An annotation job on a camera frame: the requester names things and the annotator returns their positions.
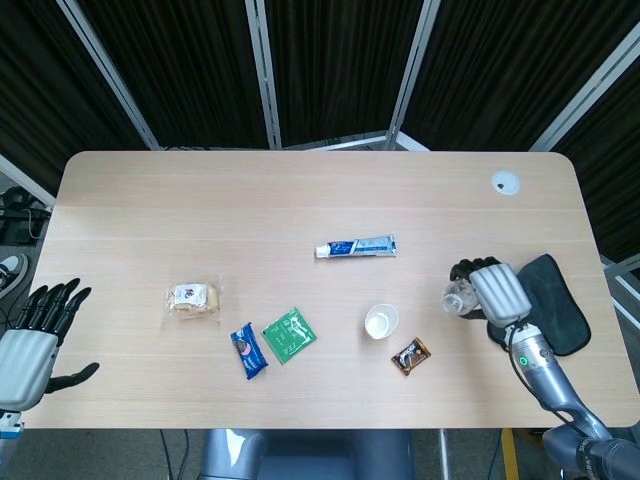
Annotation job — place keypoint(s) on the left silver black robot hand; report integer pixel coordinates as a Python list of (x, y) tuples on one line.
[(25, 365)]

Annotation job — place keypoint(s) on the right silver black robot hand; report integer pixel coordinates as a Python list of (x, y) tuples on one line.
[(502, 295)]

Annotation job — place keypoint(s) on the transparent plastic water bottle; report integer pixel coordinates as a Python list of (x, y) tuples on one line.
[(457, 300)]

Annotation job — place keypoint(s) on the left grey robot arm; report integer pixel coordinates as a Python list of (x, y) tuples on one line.
[(7, 425)]

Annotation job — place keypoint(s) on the white paper cup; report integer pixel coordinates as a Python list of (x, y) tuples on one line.
[(380, 322)]

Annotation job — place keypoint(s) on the dark grey cloth pad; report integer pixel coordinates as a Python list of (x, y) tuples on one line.
[(555, 300)]

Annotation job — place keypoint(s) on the white grey sneaker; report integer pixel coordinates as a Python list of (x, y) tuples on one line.
[(12, 270)]

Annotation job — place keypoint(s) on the dark brown snack packet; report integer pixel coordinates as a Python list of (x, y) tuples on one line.
[(410, 356)]

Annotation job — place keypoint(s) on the black floor equipment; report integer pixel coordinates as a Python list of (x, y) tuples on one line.
[(15, 225)]

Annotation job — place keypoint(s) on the blue white toothpaste tube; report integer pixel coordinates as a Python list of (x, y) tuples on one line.
[(360, 246)]

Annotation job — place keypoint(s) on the dark pleated screen panel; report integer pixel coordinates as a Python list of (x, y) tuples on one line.
[(185, 70), (500, 65), (340, 65), (615, 175), (40, 90)]

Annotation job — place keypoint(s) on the white table leg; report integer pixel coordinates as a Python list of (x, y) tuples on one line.
[(443, 455)]

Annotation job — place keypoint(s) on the clear wrapped pastry packet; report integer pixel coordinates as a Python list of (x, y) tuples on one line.
[(192, 297)]

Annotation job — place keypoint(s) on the green tea sachet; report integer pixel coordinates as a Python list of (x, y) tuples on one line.
[(290, 336)]

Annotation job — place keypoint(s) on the blue cookie packet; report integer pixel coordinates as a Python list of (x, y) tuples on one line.
[(250, 352)]

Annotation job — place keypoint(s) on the grey blue robot torso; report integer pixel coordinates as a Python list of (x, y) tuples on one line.
[(300, 455)]

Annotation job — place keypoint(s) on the white screen frame post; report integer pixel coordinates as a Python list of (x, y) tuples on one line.
[(265, 75), (112, 75), (590, 97), (625, 265), (411, 75), (25, 182)]

